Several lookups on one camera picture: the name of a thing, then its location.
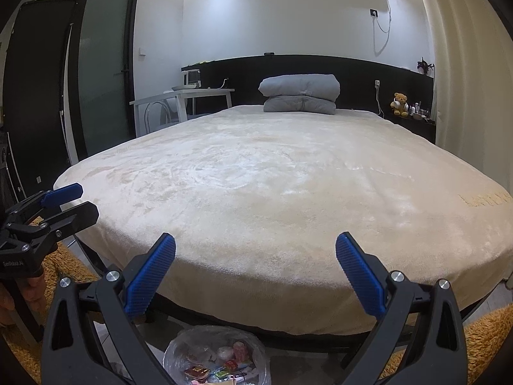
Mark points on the white chair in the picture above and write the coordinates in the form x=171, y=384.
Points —
x=172, y=108

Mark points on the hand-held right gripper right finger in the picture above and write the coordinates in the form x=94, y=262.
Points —
x=360, y=276

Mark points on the brown teddy bear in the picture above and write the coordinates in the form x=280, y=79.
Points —
x=399, y=104

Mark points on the small white desk appliance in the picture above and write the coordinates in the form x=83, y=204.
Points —
x=191, y=79

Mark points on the person's left hand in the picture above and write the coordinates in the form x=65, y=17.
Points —
x=37, y=290

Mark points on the waste bin with clear bag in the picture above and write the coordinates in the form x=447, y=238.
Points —
x=180, y=349

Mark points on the grey folded quilt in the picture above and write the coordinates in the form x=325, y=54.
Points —
x=298, y=88

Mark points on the black upright panel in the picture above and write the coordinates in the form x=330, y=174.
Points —
x=36, y=88

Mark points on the black nightstand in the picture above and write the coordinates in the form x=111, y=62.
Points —
x=412, y=128

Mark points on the red wrapper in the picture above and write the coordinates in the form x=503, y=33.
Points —
x=231, y=365

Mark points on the white desk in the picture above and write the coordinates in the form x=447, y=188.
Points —
x=192, y=93

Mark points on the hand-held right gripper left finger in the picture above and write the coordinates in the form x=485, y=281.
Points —
x=150, y=276

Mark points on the shaggy yellow rug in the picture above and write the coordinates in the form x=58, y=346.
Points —
x=489, y=337

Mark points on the dark plant ornament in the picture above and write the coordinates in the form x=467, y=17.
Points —
x=424, y=66

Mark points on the cream curtain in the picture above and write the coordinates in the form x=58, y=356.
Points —
x=469, y=88

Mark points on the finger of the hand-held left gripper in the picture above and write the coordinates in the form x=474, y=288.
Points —
x=76, y=216
x=62, y=195

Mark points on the brown wrapper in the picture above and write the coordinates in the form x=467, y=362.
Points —
x=197, y=372

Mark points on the bed with beige blanket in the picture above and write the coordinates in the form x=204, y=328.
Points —
x=260, y=188

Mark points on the black framed glass door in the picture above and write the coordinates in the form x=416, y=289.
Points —
x=104, y=68

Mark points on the cluster of small bottles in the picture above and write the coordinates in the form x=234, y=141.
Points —
x=419, y=111

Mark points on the black headboard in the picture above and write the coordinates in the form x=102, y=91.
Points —
x=240, y=68

